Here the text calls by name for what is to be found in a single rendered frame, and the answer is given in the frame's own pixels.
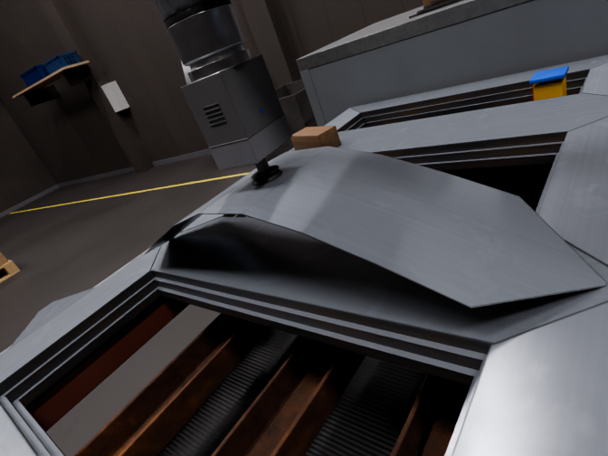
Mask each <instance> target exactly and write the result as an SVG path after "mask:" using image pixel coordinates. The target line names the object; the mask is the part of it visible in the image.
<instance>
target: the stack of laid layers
mask: <svg viewBox="0 0 608 456"><path fill-rule="evenodd" d="M533 85H534V84H529V81H525V82H520V83H515V84H510V85H505V86H500V87H496V88H491V89H485V90H477V91H473V92H467V93H462V94H458V95H452V96H448V97H443V98H439V99H433V100H425V101H420V102H415V103H410V104H405V105H400V106H395V107H391V108H386V109H377V110H372V111H368V112H362V113H359V114H358V115H357V116H355V117H354V118H353V119H351V120H350V121H349V122H348V123H347V124H346V125H344V126H343V127H342V128H340V129H339V130H338V131H337V132H340V131H346V130H351V129H357V128H368V127H373V126H380V125H385V124H391V123H396V122H403V121H408V120H414V119H425V118H430V117H437V116H442V115H448V114H453V113H460V112H465V111H471V110H477V109H487V108H494V107H499V106H505V105H510V104H517V103H522V102H528V101H533V94H532V87H533ZM566 134H567V132H561V133H553V134H545V135H536V136H527V137H519V138H503V139H494V140H486V141H477V142H469V143H460V144H451V145H443V146H435V147H418V148H410V149H401V150H393V151H385V152H375V154H380V155H385V156H388V157H393V158H397V159H400V160H403V161H406V162H410V163H414V164H416V165H420V166H426V167H429V168H432V169H435V170H439V171H440V170H453V169H468V168H482V167H496V166H523V165H537V164H552V163H553V165H552V167H551V170H550V173H549V176H548V178H547V181H546V184H545V187H544V190H543V192H542V195H541V197H540V200H539V202H538V205H537V209H536V213H537V214H538V212H539V209H540V206H541V204H542V202H543V199H544V196H545V193H546V190H547V187H548V184H549V182H550V179H551V176H552V174H553V171H554V169H555V166H556V161H557V159H558V157H559V154H560V151H561V148H562V146H563V144H564V141H565V136H566ZM567 243H568V242H567ZM568 244H569V245H570V246H571V247H572V248H573V249H574V250H575V251H576V252H577V253H578V254H579V255H580V256H581V257H582V258H583V259H584V260H585V261H586V262H587V263H588V264H589V265H590V266H591V267H592V268H593V269H594V270H595V271H596V272H597V273H598V274H599V275H600V276H601V277H602V278H603V279H604V280H605V281H606V282H607V286H605V287H601V288H596V289H590V290H579V291H574V292H568V293H562V294H556V295H551V296H545V297H540V298H533V299H523V300H518V301H511V302H506V303H500V304H495V305H489V306H483V307H477V308H472V309H470V308H468V307H466V306H464V305H462V304H460V303H458V302H456V301H454V300H452V299H448V298H446V297H444V296H443V295H441V294H438V293H436V292H434V291H432V290H429V289H426V288H425V287H423V286H421V285H419V284H416V283H414V282H412V281H410V280H408V279H405V278H403V277H401V276H399V275H397V274H394V273H392V272H390V271H388V270H386V269H383V268H381V267H379V266H377V265H375V264H373V263H371V262H369V261H365V260H363V259H360V258H358V257H356V256H354V255H352V254H349V253H347V252H343V251H341V250H339V249H337V248H335V247H333V246H330V245H328V244H326V243H323V242H321V241H318V240H316V239H314V238H311V237H309V236H307V235H305V234H303V233H298V232H295V231H292V230H289V229H286V228H283V227H280V226H278V225H274V224H271V223H266V222H264V221H260V220H257V219H254V218H251V217H249V216H245V215H242V214H225V215H224V216H222V217H219V218H217V219H214V220H212V221H210V222H207V223H203V224H201V225H198V226H196V227H194V228H191V229H189V230H186V231H184V232H181V233H179V234H178V235H177V236H175V237H174V238H173V239H171V240H170V241H169V242H166V243H164V244H162V245H161V247H160V250H159V252H158V254H157V256H156V259H155V261H154V263H153V265H152V268H151V270H150V272H148V273H147V274H146V275H144V276H143V277H142V278H140V279H139V280H137V281H136V282H135V283H133V284H132V285H131V286H129V287H128V288H127V289H125V290H124V291H122V292H121V293H120V294H119V295H118V296H117V297H115V298H114V299H113V300H111V301H110V302H109V303H107V304H106V305H105V306H103V307H102V308H101V309H99V310H98V311H96V312H95V313H94V314H92V315H91V316H90V317H88V318H87V319H85V320H84V321H83V322H81V323H80V325H78V326H77V327H76V328H74V329H73V330H71V331H70V332H69V333H67V334H66V335H65V336H63V337H62V338H60V339H59V340H58V341H56V342H55V343H54V344H52V345H51V346H50V347H48V348H47V349H45V350H44V351H43V352H42V353H41V354H40V355H38V356H37V357H35V358H34V359H33V360H31V361H30V362H29V363H27V364H26V365H25V366H23V367H22V368H20V369H19V370H18V371H16V372H15V373H14V374H12V375H11V376H9V377H8V378H7V379H5V380H4V382H2V383H1V384H0V405H1V406H2V407H3V409H4V410H5V412H6V414H7V415H8V416H9V418H10V419H11V421H12V422H13V423H14V425H15V427H16V428H17V429H18V431H19V432H20V433H21V434H22V436H23V437H24V439H25V440H26V442H27V443H28V444H29V446H30V447H31V449H32V450H33V452H34V453H35V455H36V456H65V454H64V453H63V452H62V451H61V449H60V448H59V447H58V446H57V445H56V443H55V442H54V441H53V440H52V438H51V437H50V436H49V435H48V433H47V432H46V431H45V430H44V429H43V427H42V426H41V425H40V424H39V423H38V422H37V421H36V420H35V419H34V417H33V416H32V415H31V413H30V412H29V411H28V410H27V409H26V406H27V405H28V404H30V403H31V402H32V401H33V400H35V399H36V398H37V397H38V396H39V395H41V394H42V393H43V392H45V391H46V390H47V389H48V388H49V387H51V386H52V385H53V384H54V383H56V382H57V381H58V380H59V379H61V378H62V377H63V376H64V375H66V374H67V373H68V372H69V371H71V370H72V369H73V368H74V367H75V366H76V365H78V364H79V363H80V362H81V361H82V360H83V359H84V358H86V357H87V356H88V355H90V354H91V353H92V352H93V351H94V350H96V349H97V348H98V347H100V346H101V345H102V344H103V343H104V342H106V341H107V340H108V339H109V338H111V337H112V336H113V335H114V334H116V333H117V332H118V331H119V330H121V329H122V328H123V327H124V326H126V325H127V324H128V323H129V321H131V320H132V319H133V318H135V317H136V316H137V315H138V314H139V313H141V312H142V311H143V310H144V309H146V308H147V307H148V306H149V305H151V304H152V303H153V302H154V301H156V300H157V299H158V298H159V297H161V296H163V297H167V298H170V299H175V300H179V301H182V302H184V303H188V304H191V305H195V306H197V307H200V308H204V309H210V310H212V311H216V312H219V313H222V314H225V315H228V316H232V317H235V318H240V319H243V320H247V321H250V322H253V323H256V324H259V325H263V326H265V327H269V328H274V329H278V330H280V331H284V332H287V333H291V334H293V335H296V336H300V337H305V338H308V339H312V340H315V341H318V342H321V343H324V344H328V345H331V346H333V347H339V348H343V349H345V350H349V351H352V352H355V353H358V354H361V355H365V356H370V357H373V358H376V359H380V360H383V361H386V362H389V363H392V364H396V365H399V366H404V367H407V368H411V369H413V370H417V371H420V372H424V373H426V374H429V375H435V376H439V377H441V378H445V379H448V380H451V381H454V382H457V383H461V384H464V385H469V386H470V390H469V392H468V394H467V397H466V400H465V403H464V405H463V407H462V410H461V414H460V417H459V419H458V422H457V424H456V427H455V429H454V432H453V435H452V437H451V441H450V443H449V446H448V449H447V451H446V453H445V456H451V454H452V451H453V449H454V446H455V443H456V441H457V438H458V436H459V433H460V430H461V427H462V424H463V421H464V418H465V415H466V413H467V411H468V408H469V405H470V401H471V398H472V396H473V393H474V391H475V388H476V385H477V383H478V380H479V378H480V373H481V370H482V368H483V366H484V363H485V360H486V357H487V355H488V352H489V348H490V346H491V345H494V344H496V343H498V342H501V341H503V340H506V339H509V338H511V337H515V336H517V335H520V334H523V333H526V332H528V331H530V330H533V329H535V328H540V327H542V326H544V325H547V324H549V323H552V322H555V321H557V320H559V319H562V318H566V317H569V316H572V315H574V314H576V313H579V312H581V311H584V310H587V309H590V308H593V307H595V306H598V305H601V304H603V303H605V302H608V266H607V265H605V264H604V263H602V262H600V261H598V260H596V259H595V258H594V257H592V256H590V255H589V254H587V253H585V252H583V251H581V250H579V249H578V248H576V247H574V245H572V244H570V243H568Z"/></svg>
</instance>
